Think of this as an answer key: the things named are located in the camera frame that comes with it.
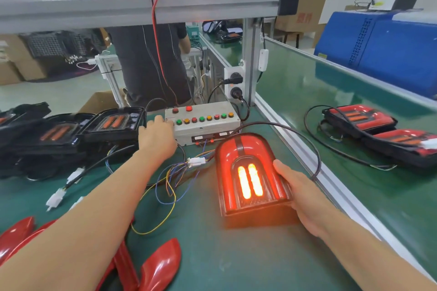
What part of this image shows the person's left hand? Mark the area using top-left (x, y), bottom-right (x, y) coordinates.
top-left (138, 115), bottom-right (178, 162)

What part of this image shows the person's right hand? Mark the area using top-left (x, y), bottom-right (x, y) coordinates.
top-left (273, 159), bottom-right (339, 237)

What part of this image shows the pile of black lamp housings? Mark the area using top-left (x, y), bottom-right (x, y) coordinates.
top-left (0, 101), bottom-right (147, 210)

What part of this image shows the person's right forearm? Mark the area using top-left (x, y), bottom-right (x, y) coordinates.
top-left (314, 212), bottom-right (437, 291)

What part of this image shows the person's left forearm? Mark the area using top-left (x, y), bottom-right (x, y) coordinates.
top-left (0, 151), bottom-right (165, 291)

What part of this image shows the beige test button box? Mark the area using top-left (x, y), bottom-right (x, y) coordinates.
top-left (165, 101), bottom-right (241, 145)

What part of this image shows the low open cardboard carton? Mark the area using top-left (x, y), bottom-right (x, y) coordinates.
top-left (77, 91), bottom-right (118, 114)

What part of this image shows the white metal stand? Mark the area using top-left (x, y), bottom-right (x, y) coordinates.
top-left (96, 52), bottom-right (124, 107)

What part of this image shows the white power strip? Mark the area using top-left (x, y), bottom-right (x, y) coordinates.
top-left (224, 61), bottom-right (247, 104)

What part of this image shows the pile of red lens covers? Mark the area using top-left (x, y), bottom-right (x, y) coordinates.
top-left (0, 216), bottom-right (182, 291)

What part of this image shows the black mesh basket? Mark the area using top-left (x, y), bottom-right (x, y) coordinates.
top-left (27, 31), bottom-right (90, 56)

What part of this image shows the large cardboard box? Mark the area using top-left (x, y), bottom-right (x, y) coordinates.
top-left (0, 35), bottom-right (49, 80)

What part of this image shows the small cardboard box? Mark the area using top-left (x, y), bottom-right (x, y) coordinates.
top-left (0, 62), bottom-right (21, 85)

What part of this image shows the blue plastic crate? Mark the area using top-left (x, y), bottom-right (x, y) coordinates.
top-left (314, 9), bottom-right (437, 97)

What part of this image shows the red power cable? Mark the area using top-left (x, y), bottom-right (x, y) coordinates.
top-left (152, 0), bottom-right (180, 105)

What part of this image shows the white switch box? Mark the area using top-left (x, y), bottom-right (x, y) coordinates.
top-left (257, 49), bottom-right (269, 72)

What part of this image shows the aluminium workstation frame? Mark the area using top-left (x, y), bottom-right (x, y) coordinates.
top-left (0, 0), bottom-right (301, 107)

